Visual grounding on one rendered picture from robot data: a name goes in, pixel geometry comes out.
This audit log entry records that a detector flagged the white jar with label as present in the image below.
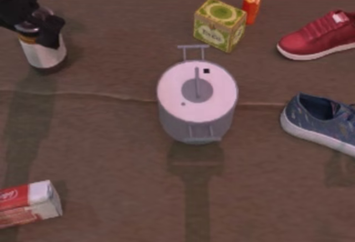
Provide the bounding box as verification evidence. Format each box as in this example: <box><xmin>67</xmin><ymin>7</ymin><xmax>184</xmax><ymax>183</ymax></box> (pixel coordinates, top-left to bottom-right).
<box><xmin>13</xmin><ymin>6</ymin><xmax>68</xmax><ymax>69</ymax></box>

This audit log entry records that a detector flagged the round white grey device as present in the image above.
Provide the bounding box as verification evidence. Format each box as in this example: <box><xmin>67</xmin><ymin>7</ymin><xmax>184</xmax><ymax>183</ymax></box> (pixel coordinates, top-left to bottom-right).
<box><xmin>156</xmin><ymin>44</ymin><xmax>239</xmax><ymax>145</ymax></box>

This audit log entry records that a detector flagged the green tea box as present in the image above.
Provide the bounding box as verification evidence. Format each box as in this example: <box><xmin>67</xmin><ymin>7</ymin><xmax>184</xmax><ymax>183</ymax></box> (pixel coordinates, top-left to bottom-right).
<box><xmin>193</xmin><ymin>0</ymin><xmax>247</xmax><ymax>54</ymax></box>

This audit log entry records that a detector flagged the red and white box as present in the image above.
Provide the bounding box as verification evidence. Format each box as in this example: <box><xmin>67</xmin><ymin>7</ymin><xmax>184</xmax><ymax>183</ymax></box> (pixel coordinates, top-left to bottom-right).
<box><xmin>0</xmin><ymin>179</ymin><xmax>63</xmax><ymax>229</ymax></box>

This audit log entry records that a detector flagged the orange juice carton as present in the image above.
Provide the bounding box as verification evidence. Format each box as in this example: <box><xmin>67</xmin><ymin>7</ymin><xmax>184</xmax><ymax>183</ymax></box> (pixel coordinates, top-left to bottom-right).
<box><xmin>242</xmin><ymin>0</ymin><xmax>264</xmax><ymax>26</ymax></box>

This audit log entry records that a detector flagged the red sneaker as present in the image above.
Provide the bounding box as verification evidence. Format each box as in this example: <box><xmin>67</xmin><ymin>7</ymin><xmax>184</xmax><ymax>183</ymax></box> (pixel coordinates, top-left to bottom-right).
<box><xmin>276</xmin><ymin>9</ymin><xmax>355</xmax><ymax>61</ymax></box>

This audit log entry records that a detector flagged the blue denim sneaker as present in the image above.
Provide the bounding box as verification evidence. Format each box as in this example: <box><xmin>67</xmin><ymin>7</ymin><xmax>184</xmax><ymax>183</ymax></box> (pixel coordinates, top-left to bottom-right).
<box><xmin>279</xmin><ymin>92</ymin><xmax>355</xmax><ymax>157</ymax></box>

